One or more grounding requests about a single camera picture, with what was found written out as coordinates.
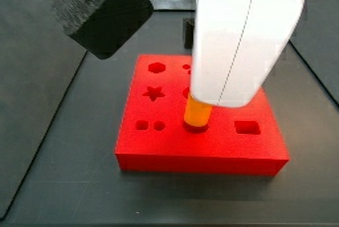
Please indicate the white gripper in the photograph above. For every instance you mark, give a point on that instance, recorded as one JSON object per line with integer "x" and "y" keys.
{"x": 240, "y": 35}

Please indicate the yellow oval peg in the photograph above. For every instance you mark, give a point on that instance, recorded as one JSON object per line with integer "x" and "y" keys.
{"x": 197, "y": 113}

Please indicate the black camera mount box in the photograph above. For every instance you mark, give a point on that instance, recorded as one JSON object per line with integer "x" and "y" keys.
{"x": 101, "y": 24}

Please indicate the red shape sorter block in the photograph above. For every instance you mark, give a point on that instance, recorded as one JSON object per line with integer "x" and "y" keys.
{"x": 241, "y": 142}

